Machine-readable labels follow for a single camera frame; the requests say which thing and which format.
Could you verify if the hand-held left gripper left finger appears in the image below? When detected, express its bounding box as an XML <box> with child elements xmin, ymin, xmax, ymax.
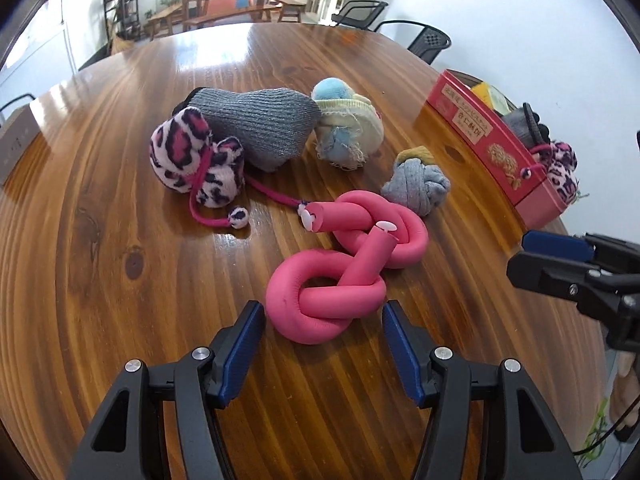
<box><xmin>65</xmin><ymin>300</ymin><xmax>267</xmax><ymax>480</ymax></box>

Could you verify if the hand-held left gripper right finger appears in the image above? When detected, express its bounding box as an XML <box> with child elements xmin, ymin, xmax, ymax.
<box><xmin>381</xmin><ymin>300</ymin><xmax>583</xmax><ymax>480</ymax></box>

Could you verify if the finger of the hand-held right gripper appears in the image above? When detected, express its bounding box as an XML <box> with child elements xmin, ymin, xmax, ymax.
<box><xmin>521</xmin><ymin>230</ymin><xmax>596</xmax><ymax>264</ymax></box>
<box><xmin>506</xmin><ymin>251</ymin><xmax>609</xmax><ymax>311</ymax></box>

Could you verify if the pink foam twist rod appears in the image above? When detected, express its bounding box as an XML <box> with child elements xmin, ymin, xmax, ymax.
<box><xmin>266</xmin><ymin>190</ymin><xmax>431</xmax><ymax>346</ymax></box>

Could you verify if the pink tin container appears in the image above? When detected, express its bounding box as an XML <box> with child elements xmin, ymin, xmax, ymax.
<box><xmin>425</xmin><ymin>69</ymin><xmax>581</xmax><ymax>231</ymax></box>

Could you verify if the grey mustard sock knot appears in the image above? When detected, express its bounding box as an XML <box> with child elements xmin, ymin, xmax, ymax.
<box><xmin>381</xmin><ymin>146</ymin><xmax>452</xmax><ymax>217</ymax></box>

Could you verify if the yellow packet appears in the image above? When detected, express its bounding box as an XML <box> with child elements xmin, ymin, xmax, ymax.
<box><xmin>470</xmin><ymin>82</ymin><xmax>512</xmax><ymax>112</ymax></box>

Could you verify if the cream and blue sock ball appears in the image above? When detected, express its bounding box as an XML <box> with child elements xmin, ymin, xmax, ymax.
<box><xmin>311</xmin><ymin>77</ymin><xmax>385</xmax><ymax>171</ymax></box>

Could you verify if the black perforated metal chair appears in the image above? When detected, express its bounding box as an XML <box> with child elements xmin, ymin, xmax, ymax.
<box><xmin>372</xmin><ymin>20</ymin><xmax>452</xmax><ymax>66</ymax></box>

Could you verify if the cardboard box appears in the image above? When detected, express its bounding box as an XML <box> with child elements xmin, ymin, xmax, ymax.
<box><xmin>0</xmin><ymin>106</ymin><xmax>39</xmax><ymax>186</ymax></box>

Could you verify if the wooden dining bench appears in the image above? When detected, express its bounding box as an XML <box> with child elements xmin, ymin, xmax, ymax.
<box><xmin>182</xmin><ymin>5</ymin><xmax>279</xmax><ymax>32</ymax></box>
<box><xmin>145</xmin><ymin>4</ymin><xmax>184</xmax><ymax>41</ymax></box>

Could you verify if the small wooden stool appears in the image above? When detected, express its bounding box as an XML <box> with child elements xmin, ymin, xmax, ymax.
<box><xmin>267</xmin><ymin>0</ymin><xmax>307</xmax><ymax>24</ymax></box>

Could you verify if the black plant shelf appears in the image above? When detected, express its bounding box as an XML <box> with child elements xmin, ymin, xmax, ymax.
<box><xmin>102</xmin><ymin>0</ymin><xmax>141</xmax><ymax>43</ymax></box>

